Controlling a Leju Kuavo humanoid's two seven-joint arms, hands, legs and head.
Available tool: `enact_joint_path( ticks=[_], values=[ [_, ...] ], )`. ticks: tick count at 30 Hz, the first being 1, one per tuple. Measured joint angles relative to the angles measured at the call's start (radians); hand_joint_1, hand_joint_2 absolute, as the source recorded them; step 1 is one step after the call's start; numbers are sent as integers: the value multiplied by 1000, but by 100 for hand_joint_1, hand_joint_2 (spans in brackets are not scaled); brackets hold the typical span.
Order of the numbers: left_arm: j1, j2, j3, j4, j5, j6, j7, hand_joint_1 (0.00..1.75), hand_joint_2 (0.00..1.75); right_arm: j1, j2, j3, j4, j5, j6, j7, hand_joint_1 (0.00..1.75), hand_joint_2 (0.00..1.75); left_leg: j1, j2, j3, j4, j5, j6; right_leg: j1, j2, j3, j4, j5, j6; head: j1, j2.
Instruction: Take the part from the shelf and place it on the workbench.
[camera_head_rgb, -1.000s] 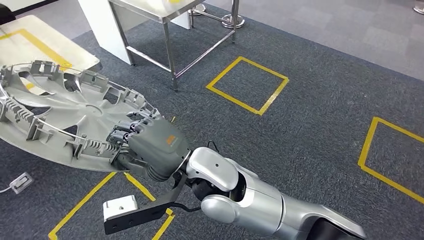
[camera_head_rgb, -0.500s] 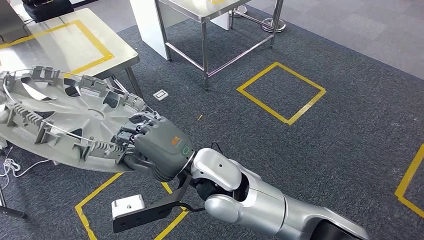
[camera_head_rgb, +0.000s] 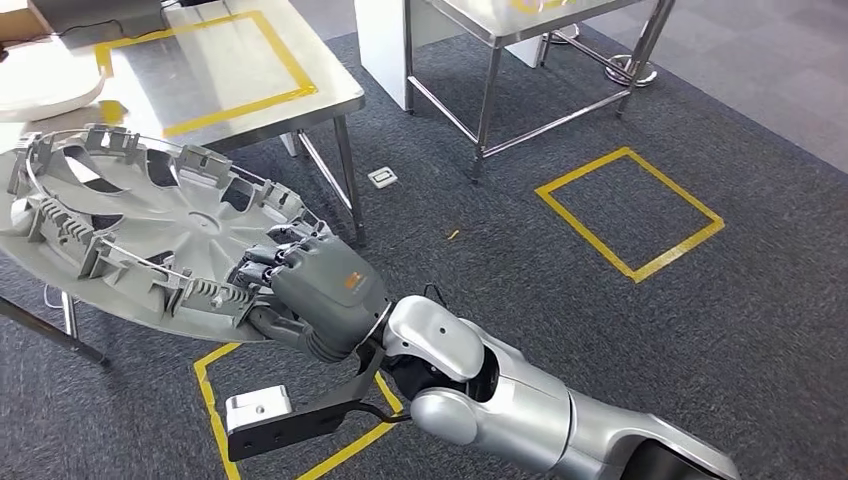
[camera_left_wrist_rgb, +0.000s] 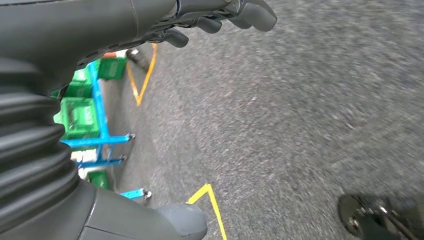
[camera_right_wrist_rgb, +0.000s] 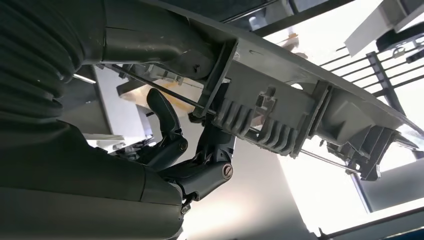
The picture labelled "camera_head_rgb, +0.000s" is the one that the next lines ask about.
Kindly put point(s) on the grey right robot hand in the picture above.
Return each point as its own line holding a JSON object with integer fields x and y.
{"x": 331, "y": 298}

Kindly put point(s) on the silver plastic wheel hubcap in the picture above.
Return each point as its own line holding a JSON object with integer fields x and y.
{"x": 166, "y": 218}

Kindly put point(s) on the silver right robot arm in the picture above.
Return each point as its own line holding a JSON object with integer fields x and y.
{"x": 530, "y": 411}

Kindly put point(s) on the steel workbench table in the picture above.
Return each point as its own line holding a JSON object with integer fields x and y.
{"x": 331, "y": 86}

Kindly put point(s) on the white plastic car part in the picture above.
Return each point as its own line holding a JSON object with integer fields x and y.
{"x": 46, "y": 93}

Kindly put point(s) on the white floor socket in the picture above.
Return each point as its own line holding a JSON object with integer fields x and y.
{"x": 383, "y": 177}

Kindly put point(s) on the white cabinet table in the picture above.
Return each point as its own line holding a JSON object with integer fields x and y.
{"x": 378, "y": 53}

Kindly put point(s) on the chrome stool base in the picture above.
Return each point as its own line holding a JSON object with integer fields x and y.
{"x": 616, "y": 69}
{"x": 563, "y": 36}

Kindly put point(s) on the dark grey box device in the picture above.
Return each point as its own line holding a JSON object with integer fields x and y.
{"x": 99, "y": 13}

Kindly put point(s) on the brown cardboard box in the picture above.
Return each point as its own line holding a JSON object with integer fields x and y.
{"x": 20, "y": 20}

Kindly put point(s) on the pale wrist camera on bracket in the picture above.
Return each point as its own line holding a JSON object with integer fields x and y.
{"x": 258, "y": 407}

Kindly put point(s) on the steel frame table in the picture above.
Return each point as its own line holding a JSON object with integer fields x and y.
{"x": 503, "y": 20}

